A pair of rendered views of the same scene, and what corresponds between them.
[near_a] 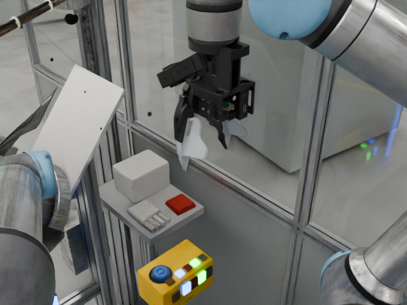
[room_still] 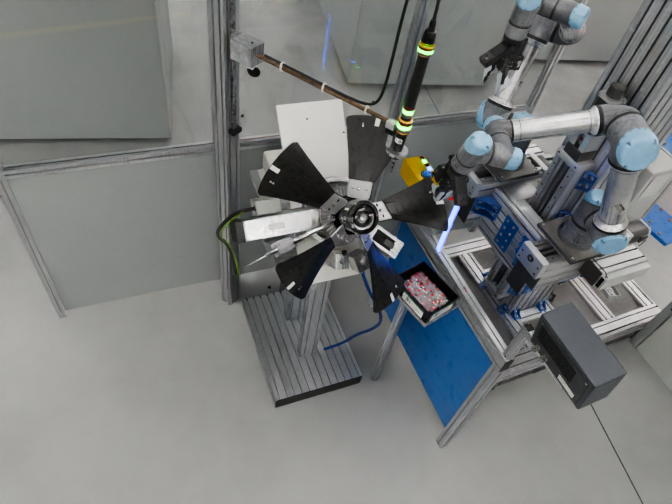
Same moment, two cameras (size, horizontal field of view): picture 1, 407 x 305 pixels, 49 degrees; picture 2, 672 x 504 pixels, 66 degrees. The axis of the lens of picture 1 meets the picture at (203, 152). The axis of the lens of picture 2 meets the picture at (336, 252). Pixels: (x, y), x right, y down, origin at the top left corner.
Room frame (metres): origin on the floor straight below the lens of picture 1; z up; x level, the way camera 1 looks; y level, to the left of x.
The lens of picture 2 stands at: (0.62, 1.90, 2.47)
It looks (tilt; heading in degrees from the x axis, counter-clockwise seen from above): 48 degrees down; 283
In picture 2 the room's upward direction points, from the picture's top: 12 degrees clockwise
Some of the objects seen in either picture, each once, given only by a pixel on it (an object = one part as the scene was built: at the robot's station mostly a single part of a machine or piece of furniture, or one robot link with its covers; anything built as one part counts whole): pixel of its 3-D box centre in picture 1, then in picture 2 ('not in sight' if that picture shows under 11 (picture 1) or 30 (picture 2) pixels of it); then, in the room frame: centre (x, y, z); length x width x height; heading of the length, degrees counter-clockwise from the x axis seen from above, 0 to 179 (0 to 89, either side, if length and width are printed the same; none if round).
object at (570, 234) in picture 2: not in sight; (581, 228); (0.07, 0.10, 1.09); 0.15 x 0.15 x 0.10
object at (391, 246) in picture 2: not in sight; (378, 239); (0.80, 0.47, 0.98); 0.20 x 0.16 x 0.20; 133
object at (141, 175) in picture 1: (138, 173); (277, 170); (1.36, 0.24, 0.91); 0.17 x 0.16 x 0.11; 133
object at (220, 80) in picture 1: (217, 78); (509, 52); (0.60, -0.02, 1.62); 0.09 x 0.08 x 0.12; 43
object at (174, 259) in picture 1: (176, 279); (419, 177); (0.76, 0.07, 1.02); 0.16 x 0.10 x 0.11; 133
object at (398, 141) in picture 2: not in sight; (412, 96); (0.82, 0.53, 1.65); 0.04 x 0.04 x 0.46
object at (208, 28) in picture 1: (215, 22); (516, 30); (0.61, -0.02, 1.70); 0.08 x 0.08 x 0.05
